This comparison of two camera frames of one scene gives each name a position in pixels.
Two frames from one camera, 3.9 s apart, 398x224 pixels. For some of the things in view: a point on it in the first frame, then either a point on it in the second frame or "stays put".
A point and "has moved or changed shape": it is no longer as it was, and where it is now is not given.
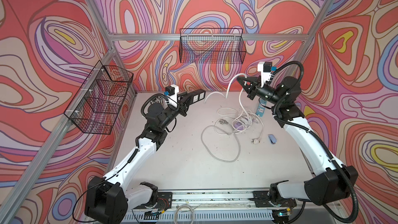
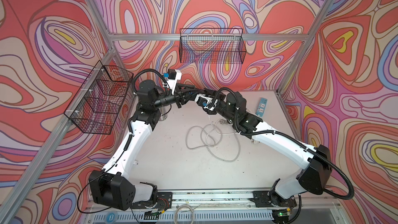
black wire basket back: (212, 45) stays put
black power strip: (197, 95) has moved or changed shape
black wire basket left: (95, 106) stays put
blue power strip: (261, 107) stays put
